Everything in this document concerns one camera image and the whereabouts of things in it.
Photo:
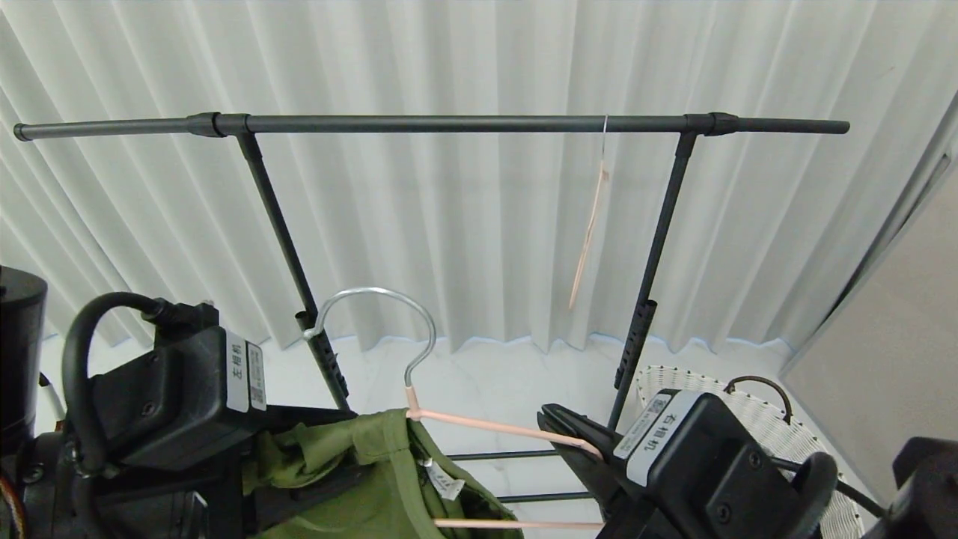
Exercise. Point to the green printed shirt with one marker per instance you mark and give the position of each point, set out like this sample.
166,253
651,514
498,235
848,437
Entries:
397,494

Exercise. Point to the black clothes rack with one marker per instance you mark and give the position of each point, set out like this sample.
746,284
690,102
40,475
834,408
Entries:
449,123

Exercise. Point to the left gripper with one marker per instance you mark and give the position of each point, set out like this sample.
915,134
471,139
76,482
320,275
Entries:
150,494

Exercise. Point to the pink clothes hanger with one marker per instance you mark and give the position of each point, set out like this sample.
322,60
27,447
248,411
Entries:
486,427
590,224

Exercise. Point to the white laundry basket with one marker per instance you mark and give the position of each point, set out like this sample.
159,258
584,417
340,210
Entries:
677,378

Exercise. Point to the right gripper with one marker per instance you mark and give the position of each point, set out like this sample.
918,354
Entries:
625,524

